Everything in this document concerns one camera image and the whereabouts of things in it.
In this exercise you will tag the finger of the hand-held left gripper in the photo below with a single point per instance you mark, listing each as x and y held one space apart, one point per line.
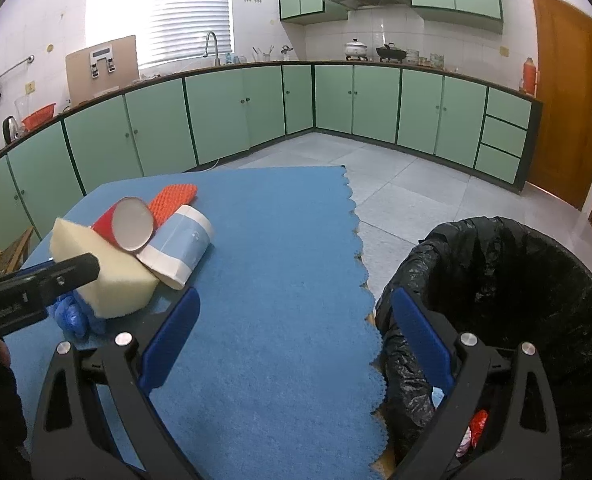
71 272

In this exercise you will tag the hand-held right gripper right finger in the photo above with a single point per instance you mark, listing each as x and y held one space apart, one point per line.
423 342

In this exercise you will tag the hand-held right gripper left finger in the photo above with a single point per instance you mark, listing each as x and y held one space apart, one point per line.
168 345

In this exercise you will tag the yellow sponge block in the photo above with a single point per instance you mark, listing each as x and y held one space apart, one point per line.
111 280

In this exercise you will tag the blue plastic glove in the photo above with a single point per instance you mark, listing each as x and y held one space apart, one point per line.
76 317

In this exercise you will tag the red paper cup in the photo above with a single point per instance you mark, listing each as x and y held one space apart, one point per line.
131 225

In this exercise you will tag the blue and white paper cup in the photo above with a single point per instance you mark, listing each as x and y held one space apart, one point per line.
181 245

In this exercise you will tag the red plastic wrapper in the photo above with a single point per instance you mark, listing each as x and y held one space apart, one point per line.
478 427

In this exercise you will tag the black bagged trash bin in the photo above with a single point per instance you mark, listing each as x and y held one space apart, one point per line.
526 285

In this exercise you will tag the orange spiky foam pad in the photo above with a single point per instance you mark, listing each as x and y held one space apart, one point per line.
173 202

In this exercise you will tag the person's left hand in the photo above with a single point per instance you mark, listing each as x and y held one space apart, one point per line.
4 353

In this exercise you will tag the wooden chair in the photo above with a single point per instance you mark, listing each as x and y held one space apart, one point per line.
6 255

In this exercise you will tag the blue scalloped table mat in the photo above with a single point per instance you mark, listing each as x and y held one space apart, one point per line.
266 270

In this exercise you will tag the electric kettle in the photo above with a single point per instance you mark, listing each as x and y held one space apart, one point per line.
9 130

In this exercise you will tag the red plastic basket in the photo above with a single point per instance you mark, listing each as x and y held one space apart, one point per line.
38 116

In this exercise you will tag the brown board with white device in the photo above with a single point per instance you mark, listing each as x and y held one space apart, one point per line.
81 80

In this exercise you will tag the green kitchen base cabinets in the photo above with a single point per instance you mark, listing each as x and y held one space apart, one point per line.
226 115

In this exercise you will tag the silver kitchen faucet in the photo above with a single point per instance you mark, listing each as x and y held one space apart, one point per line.
215 47

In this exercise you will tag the white window blinds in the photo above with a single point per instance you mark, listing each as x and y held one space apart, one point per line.
176 15

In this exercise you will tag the jars on counter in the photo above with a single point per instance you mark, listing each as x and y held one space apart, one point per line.
426 58

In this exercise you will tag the red thermos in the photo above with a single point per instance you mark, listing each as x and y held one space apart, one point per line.
527 76

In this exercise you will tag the utensil holder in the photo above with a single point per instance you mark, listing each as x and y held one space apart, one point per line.
263 55

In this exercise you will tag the black wok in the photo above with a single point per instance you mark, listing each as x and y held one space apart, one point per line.
391 53

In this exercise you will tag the white cooking pot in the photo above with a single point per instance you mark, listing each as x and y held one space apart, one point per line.
356 50

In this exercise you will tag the metal towel rail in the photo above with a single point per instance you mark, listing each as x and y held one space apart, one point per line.
16 66

